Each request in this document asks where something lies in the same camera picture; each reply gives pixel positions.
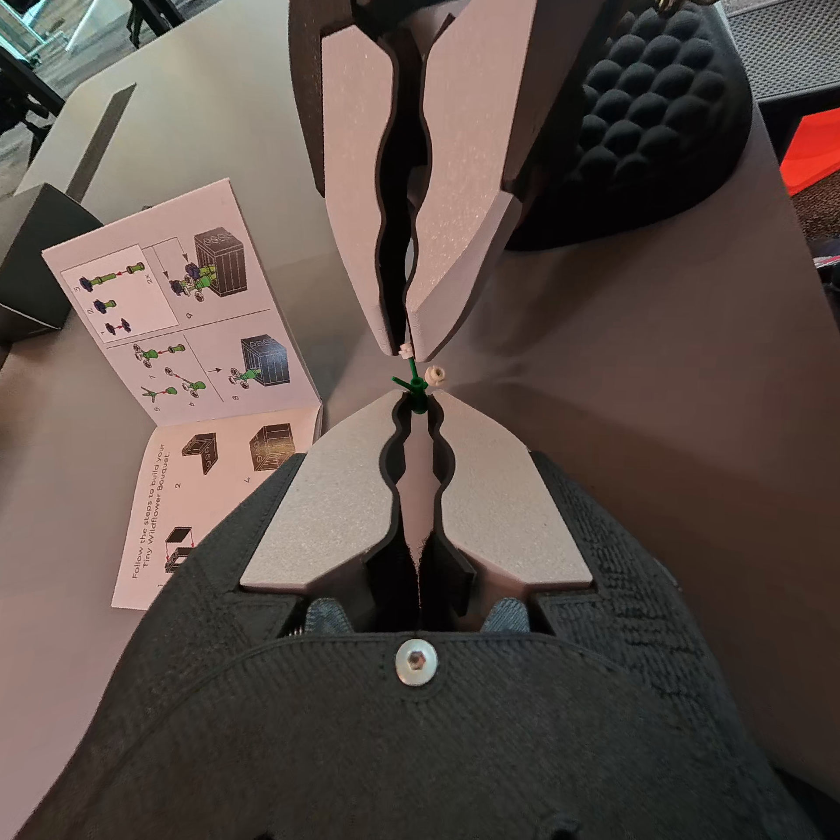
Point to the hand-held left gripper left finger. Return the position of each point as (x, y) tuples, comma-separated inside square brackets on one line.
[(328, 512)]

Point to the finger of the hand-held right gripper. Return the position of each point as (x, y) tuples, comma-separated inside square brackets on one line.
[(352, 171), (479, 145)]

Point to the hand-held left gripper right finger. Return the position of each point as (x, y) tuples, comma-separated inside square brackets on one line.
[(512, 512)]

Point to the green toy stem brick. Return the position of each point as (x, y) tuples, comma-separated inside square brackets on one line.
[(415, 390)]

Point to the small white flower brick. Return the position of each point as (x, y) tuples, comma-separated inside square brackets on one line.
[(407, 351), (436, 374)]

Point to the white instruction booklet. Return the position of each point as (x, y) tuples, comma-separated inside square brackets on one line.
[(171, 328)]

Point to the matte black box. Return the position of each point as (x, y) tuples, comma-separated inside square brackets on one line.
[(40, 263)]

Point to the grey desk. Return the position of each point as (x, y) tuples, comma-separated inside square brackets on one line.
[(656, 394)]

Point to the black mesh cushion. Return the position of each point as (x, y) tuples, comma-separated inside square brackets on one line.
[(643, 118)]

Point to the orange traffic cone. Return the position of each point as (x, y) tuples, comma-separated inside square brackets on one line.
[(814, 151)]

